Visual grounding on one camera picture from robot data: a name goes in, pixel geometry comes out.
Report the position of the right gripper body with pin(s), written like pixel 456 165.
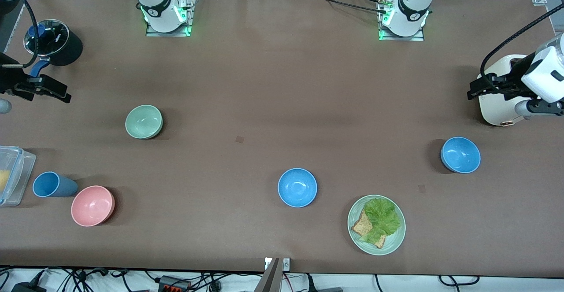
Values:
pixel 9 82

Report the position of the blue bowl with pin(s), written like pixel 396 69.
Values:
pixel 460 154
pixel 297 187

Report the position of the green bowl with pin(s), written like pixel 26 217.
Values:
pixel 143 121

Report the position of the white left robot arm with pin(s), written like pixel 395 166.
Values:
pixel 412 5

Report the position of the pink bowl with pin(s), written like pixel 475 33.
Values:
pixel 92 206

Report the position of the white toaster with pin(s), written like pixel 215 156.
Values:
pixel 495 107

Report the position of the glass pot lid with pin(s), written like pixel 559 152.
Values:
pixel 50 36

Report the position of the clear plastic food container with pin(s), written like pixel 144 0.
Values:
pixel 20 168

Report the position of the yellow food piece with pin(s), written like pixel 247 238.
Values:
pixel 3 180

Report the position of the blue plastic cup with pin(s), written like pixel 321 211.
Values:
pixel 48 185

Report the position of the green lettuce leaf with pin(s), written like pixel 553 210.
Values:
pixel 383 217

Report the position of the pale green plate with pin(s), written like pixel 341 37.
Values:
pixel 394 239

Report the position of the toasted bread slice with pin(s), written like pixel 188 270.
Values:
pixel 362 227

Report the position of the black plug block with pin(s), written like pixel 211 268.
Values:
pixel 26 286

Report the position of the black orange power adapter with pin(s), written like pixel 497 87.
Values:
pixel 174 284

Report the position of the dark wedge shaped bar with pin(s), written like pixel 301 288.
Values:
pixel 269 279

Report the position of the small metal bracket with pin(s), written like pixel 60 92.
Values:
pixel 285 264

